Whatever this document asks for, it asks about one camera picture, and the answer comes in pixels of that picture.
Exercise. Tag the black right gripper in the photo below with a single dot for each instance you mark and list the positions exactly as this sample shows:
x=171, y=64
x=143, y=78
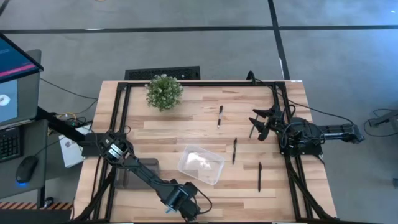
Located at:
x=275, y=119

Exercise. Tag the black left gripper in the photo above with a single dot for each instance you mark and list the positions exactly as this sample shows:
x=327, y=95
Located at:
x=191, y=202

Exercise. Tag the thin dark grey pen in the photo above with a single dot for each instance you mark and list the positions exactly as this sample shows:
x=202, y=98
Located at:
x=250, y=135

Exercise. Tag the blue pencil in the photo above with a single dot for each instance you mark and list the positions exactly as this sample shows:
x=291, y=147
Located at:
x=168, y=211

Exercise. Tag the black ballpoint pen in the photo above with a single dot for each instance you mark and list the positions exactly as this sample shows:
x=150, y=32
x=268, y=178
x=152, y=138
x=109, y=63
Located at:
x=220, y=116
x=234, y=151
x=259, y=176

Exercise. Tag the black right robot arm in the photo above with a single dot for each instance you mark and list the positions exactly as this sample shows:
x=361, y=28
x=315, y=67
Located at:
x=303, y=137

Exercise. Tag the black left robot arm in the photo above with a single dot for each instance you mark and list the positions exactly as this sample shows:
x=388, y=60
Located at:
x=140, y=169

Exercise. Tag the clear plastic bin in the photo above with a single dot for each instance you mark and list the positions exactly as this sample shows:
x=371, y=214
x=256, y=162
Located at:
x=214, y=175

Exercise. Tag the grey tinted plastic bin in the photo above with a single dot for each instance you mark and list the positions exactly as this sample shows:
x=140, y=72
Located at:
x=124, y=183

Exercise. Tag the green potted plant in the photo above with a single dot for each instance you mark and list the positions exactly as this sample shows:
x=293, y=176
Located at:
x=164, y=91

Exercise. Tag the black floor vent grille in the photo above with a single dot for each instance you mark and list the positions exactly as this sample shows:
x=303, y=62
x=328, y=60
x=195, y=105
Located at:
x=161, y=73

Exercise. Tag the white cardboard box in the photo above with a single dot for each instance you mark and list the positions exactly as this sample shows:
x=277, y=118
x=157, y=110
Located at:
x=70, y=152

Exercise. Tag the black caster wheel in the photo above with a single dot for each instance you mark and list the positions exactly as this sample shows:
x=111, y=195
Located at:
x=48, y=202

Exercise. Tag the black panel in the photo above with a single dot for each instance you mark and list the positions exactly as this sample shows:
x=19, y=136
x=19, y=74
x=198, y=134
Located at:
x=31, y=217

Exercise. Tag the black computer mouse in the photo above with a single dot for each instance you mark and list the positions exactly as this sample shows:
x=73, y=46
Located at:
x=27, y=168

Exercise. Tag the grey desk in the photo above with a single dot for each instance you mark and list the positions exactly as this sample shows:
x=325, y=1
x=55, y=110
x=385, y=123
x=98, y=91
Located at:
x=9, y=189

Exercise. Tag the black keyboard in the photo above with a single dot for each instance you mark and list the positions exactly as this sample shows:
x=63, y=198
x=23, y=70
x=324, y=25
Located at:
x=9, y=144

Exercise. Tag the grey monitor with light screen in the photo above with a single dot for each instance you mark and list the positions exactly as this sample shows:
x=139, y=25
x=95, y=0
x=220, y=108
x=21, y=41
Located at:
x=28, y=99

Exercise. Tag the black aluminium table frame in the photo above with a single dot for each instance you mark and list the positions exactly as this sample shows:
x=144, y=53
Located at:
x=202, y=84

